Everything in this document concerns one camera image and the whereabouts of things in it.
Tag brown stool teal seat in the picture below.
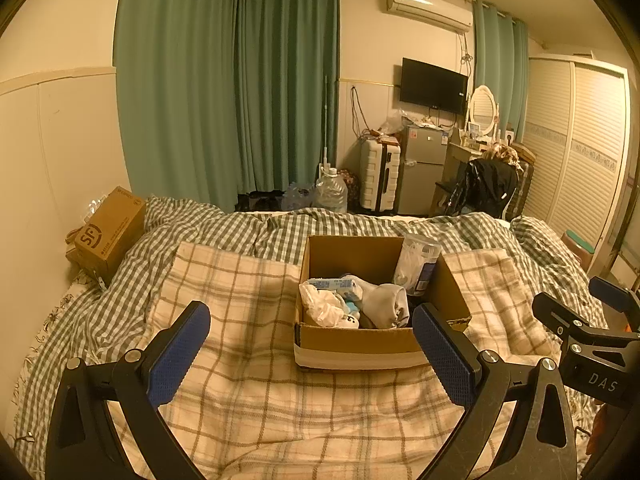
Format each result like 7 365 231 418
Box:
562 230 597 274

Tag green checked duvet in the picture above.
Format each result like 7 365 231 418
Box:
10 195 608 480

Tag white louvred wardrobe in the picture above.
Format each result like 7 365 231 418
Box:
517 55 631 261

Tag black floor bag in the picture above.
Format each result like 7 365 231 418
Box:
237 191 284 212

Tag white pole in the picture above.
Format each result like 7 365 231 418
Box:
322 75 333 172

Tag grey white cloth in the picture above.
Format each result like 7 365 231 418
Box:
359 282 410 330

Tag vanity desk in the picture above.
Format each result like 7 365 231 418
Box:
442 140 496 196

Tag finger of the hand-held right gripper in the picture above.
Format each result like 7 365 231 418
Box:
589 276 640 314
531 291 595 350

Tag small white blue bottle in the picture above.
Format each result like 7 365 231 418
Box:
340 300 362 330

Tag clear plastic jar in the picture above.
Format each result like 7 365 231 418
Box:
393 232 443 297

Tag large clear water jug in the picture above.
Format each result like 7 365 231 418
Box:
314 167 349 214

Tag dark vanity stool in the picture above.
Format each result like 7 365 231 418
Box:
432 180 456 214

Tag brown shipping carton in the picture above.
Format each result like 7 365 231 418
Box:
65 186 147 286

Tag leopard print scarf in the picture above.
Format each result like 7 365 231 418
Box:
487 142 522 166

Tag light blue packet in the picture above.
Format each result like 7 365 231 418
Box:
306 276 362 304

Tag plaid fabric case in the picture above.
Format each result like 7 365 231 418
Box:
515 157 537 211

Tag beige plaid blanket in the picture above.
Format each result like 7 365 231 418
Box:
107 240 566 480

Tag hanging wall cables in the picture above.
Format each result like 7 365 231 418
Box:
350 85 367 134

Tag brown patterned bag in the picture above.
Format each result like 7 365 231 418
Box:
340 171 362 206

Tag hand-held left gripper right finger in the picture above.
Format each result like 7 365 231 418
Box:
412 302 581 480

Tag grey small fridge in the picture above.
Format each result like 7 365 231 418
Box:
397 125 449 216

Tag white plastic bag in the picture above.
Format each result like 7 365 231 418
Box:
299 284 351 330

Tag white air conditioner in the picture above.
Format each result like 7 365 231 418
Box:
384 0 473 34

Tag white hard suitcase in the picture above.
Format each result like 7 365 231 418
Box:
359 137 403 213

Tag black wall television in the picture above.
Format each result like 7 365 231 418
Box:
400 58 470 115

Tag narrow green curtain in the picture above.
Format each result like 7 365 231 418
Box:
472 0 530 137

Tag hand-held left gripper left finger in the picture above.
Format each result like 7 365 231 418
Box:
45 301 212 480

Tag cardboard box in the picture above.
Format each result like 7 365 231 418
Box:
292 234 473 372

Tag black jacket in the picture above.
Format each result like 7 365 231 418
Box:
452 158 518 219

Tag white oval vanity mirror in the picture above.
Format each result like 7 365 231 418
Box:
467 85 501 138

